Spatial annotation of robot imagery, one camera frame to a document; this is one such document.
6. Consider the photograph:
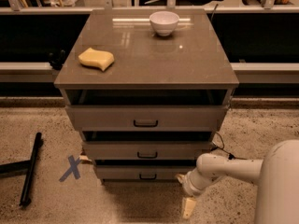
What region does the grey top drawer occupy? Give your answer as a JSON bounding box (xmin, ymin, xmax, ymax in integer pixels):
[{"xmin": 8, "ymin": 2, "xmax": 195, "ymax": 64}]
[{"xmin": 66, "ymin": 105, "xmax": 228, "ymax": 132}]

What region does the black clamp on rail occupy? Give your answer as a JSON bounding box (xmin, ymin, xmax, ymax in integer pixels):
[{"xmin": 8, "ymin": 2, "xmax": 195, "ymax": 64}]
[{"xmin": 49, "ymin": 49, "xmax": 65, "ymax": 70}]

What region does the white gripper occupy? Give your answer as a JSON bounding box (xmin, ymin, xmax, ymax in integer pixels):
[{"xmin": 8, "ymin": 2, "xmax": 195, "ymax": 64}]
[{"xmin": 176, "ymin": 168, "xmax": 215, "ymax": 219}]

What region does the grey drawer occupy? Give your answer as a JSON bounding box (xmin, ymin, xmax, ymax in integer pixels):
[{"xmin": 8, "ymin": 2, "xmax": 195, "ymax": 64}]
[
  {"xmin": 66, "ymin": 105, "xmax": 228, "ymax": 132},
  {"xmin": 82, "ymin": 141, "xmax": 211, "ymax": 160},
  {"xmin": 94, "ymin": 166, "xmax": 193, "ymax": 181}
]

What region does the white bowl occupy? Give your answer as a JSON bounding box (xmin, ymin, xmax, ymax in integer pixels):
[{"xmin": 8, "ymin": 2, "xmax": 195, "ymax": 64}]
[{"xmin": 149, "ymin": 11, "xmax": 179, "ymax": 36}]

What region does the grey bottom drawer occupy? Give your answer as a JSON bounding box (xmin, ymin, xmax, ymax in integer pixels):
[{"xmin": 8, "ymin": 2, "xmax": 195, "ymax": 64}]
[{"xmin": 94, "ymin": 166, "xmax": 193, "ymax": 181}]

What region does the black stand leg left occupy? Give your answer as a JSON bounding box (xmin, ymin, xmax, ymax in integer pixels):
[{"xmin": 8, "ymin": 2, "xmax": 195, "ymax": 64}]
[{"xmin": 0, "ymin": 133, "xmax": 43, "ymax": 207}]

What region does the yellow sponge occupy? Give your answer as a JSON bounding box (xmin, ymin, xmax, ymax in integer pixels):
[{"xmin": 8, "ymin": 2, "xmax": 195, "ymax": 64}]
[{"xmin": 78, "ymin": 48, "xmax": 114, "ymax": 71}]

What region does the blue tape cross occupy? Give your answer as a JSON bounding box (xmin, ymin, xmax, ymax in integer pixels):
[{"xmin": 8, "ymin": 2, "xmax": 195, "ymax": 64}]
[{"xmin": 59, "ymin": 156, "xmax": 80, "ymax": 182}]

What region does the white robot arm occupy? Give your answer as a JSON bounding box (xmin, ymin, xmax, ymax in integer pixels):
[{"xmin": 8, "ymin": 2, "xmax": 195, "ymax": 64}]
[{"xmin": 177, "ymin": 140, "xmax": 299, "ymax": 224}]

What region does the black floor cable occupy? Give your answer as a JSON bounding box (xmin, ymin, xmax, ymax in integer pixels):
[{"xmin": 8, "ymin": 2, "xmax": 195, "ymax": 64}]
[{"xmin": 210, "ymin": 132, "xmax": 247, "ymax": 161}]

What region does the grey middle drawer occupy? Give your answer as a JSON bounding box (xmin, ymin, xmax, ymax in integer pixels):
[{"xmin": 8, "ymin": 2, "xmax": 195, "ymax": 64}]
[{"xmin": 82, "ymin": 141, "xmax": 211, "ymax": 160}]

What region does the grey drawer cabinet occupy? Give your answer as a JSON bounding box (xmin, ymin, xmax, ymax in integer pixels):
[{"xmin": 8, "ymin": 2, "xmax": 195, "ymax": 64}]
[{"xmin": 53, "ymin": 8, "xmax": 240, "ymax": 185}]

